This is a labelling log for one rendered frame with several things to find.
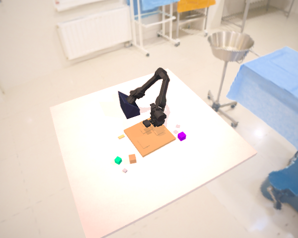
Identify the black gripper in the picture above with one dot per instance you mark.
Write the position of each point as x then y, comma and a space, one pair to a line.
147, 123

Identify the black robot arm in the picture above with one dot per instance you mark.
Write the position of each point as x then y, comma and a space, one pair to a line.
158, 107

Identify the small green cube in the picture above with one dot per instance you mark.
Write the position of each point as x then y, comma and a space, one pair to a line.
118, 160

